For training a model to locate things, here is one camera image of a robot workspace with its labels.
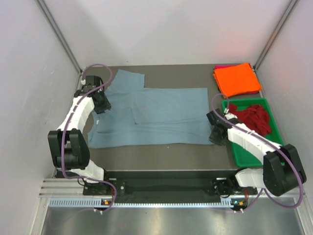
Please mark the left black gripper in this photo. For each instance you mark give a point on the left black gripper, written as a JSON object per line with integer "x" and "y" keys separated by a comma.
{"x": 106, "y": 105}

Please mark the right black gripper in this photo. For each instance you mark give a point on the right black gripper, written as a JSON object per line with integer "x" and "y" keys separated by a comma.
{"x": 219, "y": 142}

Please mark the grey-blue t-shirt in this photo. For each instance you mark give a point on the grey-blue t-shirt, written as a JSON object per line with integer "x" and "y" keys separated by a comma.
{"x": 150, "y": 116}

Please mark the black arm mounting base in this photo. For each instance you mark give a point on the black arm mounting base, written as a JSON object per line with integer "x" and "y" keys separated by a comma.
{"x": 162, "y": 185}

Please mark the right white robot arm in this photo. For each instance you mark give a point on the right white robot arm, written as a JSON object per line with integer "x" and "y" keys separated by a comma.
{"x": 282, "y": 168}

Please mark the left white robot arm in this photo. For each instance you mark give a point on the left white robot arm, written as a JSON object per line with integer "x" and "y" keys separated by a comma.
{"x": 68, "y": 148}

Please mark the green plastic tray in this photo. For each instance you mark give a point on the green plastic tray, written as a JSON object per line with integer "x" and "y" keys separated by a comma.
{"x": 242, "y": 157}

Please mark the dark red t-shirt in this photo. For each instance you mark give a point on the dark red t-shirt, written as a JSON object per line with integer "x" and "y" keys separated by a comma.
{"x": 255, "y": 117}

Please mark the folded orange t-shirt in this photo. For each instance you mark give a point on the folded orange t-shirt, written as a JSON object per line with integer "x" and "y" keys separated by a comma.
{"x": 236, "y": 79}

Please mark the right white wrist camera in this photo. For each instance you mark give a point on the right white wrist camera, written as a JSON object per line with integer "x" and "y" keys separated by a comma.
{"x": 228, "y": 115}

